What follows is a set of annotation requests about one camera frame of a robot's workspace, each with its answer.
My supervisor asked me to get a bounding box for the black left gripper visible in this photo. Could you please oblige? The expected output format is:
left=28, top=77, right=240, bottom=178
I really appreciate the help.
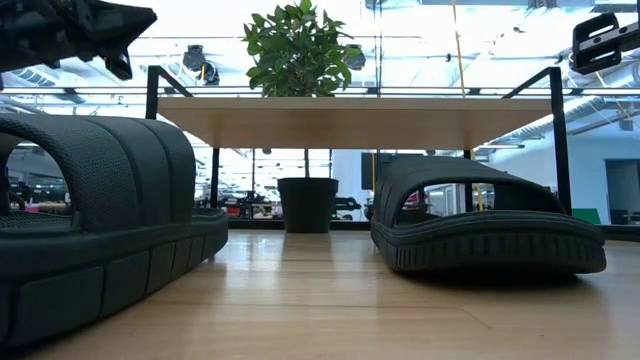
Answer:
left=0, top=0, right=159, bottom=82

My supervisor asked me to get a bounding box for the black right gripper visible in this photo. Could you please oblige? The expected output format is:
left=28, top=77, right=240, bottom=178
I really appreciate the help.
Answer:
left=569, top=12, right=640, bottom=76

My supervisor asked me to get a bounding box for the black rubber slide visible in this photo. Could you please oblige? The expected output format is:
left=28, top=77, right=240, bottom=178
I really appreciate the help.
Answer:
left=369, top=155, right=608, bottom=276
left=0, top=112, right=230, bottom=352

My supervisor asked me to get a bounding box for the black ceiling lamp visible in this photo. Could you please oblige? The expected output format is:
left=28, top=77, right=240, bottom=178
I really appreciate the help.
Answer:
left=182, top=43, right=207, bottom=72
left=201, top=59, right=221, bottom=87
left=343, top=43, right=367, bottom=72

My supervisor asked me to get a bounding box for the green box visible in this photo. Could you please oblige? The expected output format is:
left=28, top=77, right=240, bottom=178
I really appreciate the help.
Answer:
left=571, top=207, right=603, bottom=226

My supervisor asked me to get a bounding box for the green potted plant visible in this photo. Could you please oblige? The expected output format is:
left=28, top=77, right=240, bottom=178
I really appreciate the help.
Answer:
left=242, top=0, right=365, bottom=235

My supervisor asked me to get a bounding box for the black table edge frame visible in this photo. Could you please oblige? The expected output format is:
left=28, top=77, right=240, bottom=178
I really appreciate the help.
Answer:
left=227, top=218, right=640, bottom=244

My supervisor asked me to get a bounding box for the wooden shelf black frame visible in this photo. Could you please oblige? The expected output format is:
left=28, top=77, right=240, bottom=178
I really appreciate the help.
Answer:
left=144, top=64, right=575, bottom=234

